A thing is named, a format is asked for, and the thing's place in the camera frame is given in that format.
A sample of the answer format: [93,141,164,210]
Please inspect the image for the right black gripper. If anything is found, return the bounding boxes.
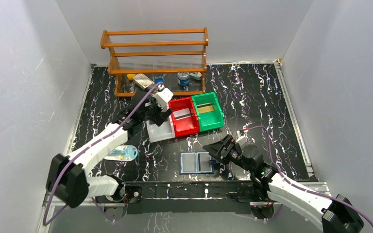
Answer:
[203,134,253,173]

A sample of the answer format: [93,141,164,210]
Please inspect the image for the navy blue card holder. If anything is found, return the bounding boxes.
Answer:
[179,151,217,174]

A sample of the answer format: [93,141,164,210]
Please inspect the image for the white plastic bin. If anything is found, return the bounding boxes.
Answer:
[146,118,175,143]

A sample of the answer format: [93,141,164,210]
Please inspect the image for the green plastic bin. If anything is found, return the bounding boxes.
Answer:
[192,92,224,132]

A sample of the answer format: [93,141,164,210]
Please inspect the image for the red plastic bin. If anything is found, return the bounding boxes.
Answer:
[169,97,200,137]

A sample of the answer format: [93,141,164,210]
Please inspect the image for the blue toothbrush blister pack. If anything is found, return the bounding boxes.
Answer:
[104,145,138,162]

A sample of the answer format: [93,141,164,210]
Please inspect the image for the wooden shelf rack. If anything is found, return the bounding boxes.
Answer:
[100,27,209,98]

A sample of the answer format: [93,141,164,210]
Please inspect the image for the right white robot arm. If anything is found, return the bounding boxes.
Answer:
[203,130,364,233]

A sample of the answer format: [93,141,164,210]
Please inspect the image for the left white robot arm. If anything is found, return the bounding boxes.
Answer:
[46,85,173,208]

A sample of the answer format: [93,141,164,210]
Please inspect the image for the white card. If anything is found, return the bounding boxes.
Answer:
[173,108,192,121]

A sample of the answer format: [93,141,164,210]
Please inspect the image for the gold card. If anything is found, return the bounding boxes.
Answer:
[197,103,214,114]

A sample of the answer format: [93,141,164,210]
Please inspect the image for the white red small box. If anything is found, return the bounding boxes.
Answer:
[133,73,155,90]

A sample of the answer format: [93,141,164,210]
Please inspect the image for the blue small cube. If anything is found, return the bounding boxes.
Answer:
[154,77,165,83]

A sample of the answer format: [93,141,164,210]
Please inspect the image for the yellow small object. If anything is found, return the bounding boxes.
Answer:
[127,74,135,81]

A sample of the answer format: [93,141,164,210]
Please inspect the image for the blue round tin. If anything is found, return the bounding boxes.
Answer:
[177,72,190,87]

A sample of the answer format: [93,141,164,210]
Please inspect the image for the grey tape dispenser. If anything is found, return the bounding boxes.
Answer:
[189,72,203,80]

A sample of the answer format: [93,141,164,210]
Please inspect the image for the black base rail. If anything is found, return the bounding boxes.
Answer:
[95,181,282,218]

